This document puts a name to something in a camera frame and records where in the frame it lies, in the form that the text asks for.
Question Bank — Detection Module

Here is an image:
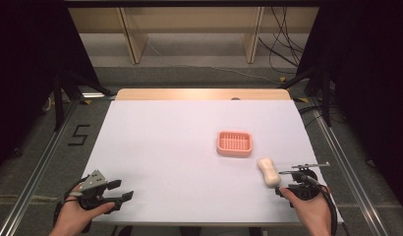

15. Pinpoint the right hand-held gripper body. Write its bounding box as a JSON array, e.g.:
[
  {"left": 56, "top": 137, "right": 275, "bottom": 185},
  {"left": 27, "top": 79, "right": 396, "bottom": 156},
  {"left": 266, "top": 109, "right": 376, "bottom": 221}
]
[{"left": 288, "top": 161, "right": 331, "bottom": 202}]

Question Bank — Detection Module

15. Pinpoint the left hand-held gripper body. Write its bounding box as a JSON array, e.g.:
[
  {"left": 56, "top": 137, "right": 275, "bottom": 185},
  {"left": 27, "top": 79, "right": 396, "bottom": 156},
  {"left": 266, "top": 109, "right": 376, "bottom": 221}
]
[{"left": 78, "top": 169, "right": 123, "bottom": 214}]

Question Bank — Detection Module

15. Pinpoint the cream soap bar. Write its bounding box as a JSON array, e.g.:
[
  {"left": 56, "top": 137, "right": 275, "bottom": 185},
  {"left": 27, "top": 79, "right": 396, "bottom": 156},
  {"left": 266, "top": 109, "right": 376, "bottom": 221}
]
[{"left": 257, "top": 157, "right": 282, "bottom": 189}]

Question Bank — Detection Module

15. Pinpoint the pink soap dish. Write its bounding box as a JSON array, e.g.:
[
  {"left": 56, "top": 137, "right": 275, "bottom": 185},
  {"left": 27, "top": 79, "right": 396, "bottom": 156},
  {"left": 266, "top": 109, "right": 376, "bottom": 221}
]
[{"left": 216, "top": 130, "right": 254, "bottom": 158}]

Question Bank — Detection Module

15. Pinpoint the person's right hand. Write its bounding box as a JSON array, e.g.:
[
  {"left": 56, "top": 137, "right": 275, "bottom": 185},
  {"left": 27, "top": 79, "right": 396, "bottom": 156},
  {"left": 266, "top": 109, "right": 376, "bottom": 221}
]
[{"left": 279, "top": 185, "right": 333, "bottom": 229}]

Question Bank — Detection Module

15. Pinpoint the person's left hand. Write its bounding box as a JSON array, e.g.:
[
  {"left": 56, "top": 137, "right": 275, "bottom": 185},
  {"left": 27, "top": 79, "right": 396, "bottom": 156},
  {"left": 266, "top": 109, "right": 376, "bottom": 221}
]
[{"left": 52, "top": 184, "right": 116, "bottom": 230}]

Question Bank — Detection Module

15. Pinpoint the white table mat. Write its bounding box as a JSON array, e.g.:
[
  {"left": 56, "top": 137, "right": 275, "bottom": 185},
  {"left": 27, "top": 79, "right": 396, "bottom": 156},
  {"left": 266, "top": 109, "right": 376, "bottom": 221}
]
[{"left": 81, "top": 98, "right": 344, "bottom": 226}]

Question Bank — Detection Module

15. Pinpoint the black metal stand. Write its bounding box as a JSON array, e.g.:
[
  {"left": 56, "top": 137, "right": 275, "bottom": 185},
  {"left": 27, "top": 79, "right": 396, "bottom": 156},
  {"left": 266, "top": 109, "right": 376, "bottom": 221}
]
[
  {"left": 279, "top": 65, "right": 333, "bottom": 128},
  {"left": 51, "top": 67, "right": 113, "bottom": 133}
]

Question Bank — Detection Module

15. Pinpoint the black curtain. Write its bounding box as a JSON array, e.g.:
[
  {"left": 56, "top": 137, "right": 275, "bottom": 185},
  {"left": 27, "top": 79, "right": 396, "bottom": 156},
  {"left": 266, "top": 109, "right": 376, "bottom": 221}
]
[
  {"left": 0, "top": 0, "right": 102, "bottom": 175},
  {"left": 296, "top": 0, "right": 403, "bottom": 198}
]

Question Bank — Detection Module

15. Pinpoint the light wooden desk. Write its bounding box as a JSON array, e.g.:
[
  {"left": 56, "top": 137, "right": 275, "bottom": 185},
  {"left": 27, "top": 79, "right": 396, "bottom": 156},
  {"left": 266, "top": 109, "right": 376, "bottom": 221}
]
[{"left": 67, "top": 6, "right": 320, "bottom": 65}]

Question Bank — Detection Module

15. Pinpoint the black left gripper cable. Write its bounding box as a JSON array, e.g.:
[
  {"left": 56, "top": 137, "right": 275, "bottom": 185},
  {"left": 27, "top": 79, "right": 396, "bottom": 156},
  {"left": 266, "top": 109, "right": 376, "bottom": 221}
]
[{"left": 52, "top": 175, "right": 91, "bottom": 234}]

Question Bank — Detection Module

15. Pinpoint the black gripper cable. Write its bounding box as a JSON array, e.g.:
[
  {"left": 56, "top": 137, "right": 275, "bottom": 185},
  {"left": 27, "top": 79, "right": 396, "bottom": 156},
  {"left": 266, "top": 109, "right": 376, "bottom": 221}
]
[
  {"left": 52, "top": 175, "right": 91, "bottom": 234},
  {"left": 302, "top": 174, "right": 339, "bottom": 236}
]

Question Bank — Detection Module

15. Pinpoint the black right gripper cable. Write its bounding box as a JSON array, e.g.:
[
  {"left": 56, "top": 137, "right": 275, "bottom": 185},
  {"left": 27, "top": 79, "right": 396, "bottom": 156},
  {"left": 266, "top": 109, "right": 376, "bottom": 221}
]
[{"left": 302, "top": 174, "right": 339, "bottom": 236}]

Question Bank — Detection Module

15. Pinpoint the aluminium floor rail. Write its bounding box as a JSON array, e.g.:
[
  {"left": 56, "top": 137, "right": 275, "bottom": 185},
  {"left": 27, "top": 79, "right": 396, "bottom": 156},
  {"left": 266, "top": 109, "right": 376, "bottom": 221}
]
[
  {"left": 309, "top": 97, "right": 389, "bottom": 236},
  {"left": 0, "top": 91, "right": 107, "bottom": 236}
]

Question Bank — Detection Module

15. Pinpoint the bundle of black cables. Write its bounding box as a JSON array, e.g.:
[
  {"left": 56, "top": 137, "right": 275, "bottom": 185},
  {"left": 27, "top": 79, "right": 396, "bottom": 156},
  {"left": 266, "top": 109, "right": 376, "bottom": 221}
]
[{"left": 258, "top": 6, "right": 306, "bottom": 75}]

